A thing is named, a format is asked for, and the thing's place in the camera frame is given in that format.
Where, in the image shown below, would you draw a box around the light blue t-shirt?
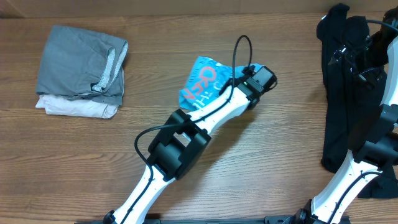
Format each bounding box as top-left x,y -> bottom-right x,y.
179,57 -> 262,111

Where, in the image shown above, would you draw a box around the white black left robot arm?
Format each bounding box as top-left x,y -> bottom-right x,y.
103,66 -> 277,224

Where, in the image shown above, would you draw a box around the black garment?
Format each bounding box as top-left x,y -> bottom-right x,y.
315,3 -> 398,199

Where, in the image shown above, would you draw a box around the grey folded shorts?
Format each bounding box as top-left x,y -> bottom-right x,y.
35,26 -> 128,105

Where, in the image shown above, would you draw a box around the beige folded garment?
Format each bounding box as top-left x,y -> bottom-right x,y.
35,95 -> 119,119

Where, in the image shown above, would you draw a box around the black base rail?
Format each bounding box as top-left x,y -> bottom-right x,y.
74,215 -> 352,224

